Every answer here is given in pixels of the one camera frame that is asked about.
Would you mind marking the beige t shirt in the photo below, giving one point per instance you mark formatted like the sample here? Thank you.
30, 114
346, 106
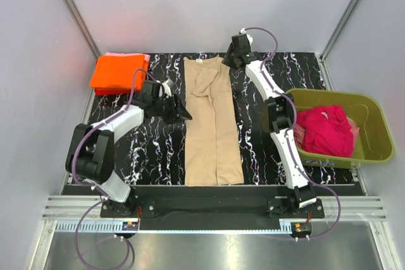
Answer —
212, 153

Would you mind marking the crumpled dusty pink t shirt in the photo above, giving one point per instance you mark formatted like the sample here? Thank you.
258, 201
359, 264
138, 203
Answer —
299, 133

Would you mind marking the right power connector board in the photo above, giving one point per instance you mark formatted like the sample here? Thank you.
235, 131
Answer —
301, 227

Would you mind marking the folded pink t shirt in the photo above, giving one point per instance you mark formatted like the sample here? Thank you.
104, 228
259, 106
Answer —
126, 54

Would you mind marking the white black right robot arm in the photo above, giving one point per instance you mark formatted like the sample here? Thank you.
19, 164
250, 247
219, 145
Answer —
280, 117

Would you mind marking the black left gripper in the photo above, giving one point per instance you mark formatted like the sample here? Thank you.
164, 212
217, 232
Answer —
173, 107

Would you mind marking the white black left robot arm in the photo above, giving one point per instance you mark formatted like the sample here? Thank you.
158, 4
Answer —
91, 155

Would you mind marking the folded orange t shirt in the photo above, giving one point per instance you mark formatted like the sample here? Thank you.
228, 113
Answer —
114, 72

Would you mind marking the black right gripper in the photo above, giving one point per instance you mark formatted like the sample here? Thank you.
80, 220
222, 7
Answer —
233, 59

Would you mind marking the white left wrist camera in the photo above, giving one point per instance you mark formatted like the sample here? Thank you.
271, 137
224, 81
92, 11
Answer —
166, 88

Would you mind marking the power connector board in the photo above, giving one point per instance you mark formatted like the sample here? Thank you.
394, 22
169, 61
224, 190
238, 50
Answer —
301, 227
130, 226

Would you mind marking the olive green plastic bin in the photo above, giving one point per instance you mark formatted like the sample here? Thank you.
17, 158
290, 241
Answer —
374, 144

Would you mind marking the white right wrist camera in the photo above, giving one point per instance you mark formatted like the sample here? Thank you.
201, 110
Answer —
249, 37

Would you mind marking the left power connector board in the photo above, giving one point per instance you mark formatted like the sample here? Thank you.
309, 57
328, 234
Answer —
130, 226

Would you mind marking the aluminium frame post left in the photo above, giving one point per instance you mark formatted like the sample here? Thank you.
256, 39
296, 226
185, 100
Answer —
82, 27

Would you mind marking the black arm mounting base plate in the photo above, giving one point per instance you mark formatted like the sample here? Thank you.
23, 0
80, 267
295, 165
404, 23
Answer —
206, 209

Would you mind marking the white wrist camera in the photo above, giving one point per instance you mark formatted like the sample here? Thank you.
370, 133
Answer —
249, 37
166, 88

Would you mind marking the aluminium frame post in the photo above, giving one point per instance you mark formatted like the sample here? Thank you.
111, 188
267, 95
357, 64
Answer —
82, 27
339, 29

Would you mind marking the folded red t shirt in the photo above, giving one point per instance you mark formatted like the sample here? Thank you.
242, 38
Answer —
101, 92

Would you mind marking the crumpled magenta t shirt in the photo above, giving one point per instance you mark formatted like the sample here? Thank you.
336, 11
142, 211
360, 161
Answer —
326, 131

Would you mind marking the aluminium front rail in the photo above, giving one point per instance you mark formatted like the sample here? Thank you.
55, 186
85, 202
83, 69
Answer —
83, 214

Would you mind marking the aluminium frame post right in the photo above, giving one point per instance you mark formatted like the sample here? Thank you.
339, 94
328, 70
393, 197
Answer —
339, 29

